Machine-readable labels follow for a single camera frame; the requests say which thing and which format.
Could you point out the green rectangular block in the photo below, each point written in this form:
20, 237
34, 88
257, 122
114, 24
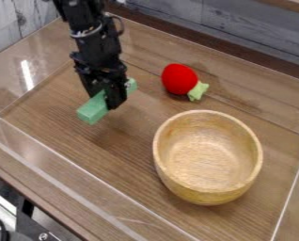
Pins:
96, 109

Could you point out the clear acrylic enclosure wall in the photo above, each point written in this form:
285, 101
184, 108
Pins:
90, 174

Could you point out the red toy strawberry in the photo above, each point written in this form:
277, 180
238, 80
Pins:
181, 81

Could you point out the brown wooden bowl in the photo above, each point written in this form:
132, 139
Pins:
209, 156

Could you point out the black device with logo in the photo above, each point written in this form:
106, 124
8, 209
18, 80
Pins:
38, 225

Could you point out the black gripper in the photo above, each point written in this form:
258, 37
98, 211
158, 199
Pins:
98, 63

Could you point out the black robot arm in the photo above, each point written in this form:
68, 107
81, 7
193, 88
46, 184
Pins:
86, 15

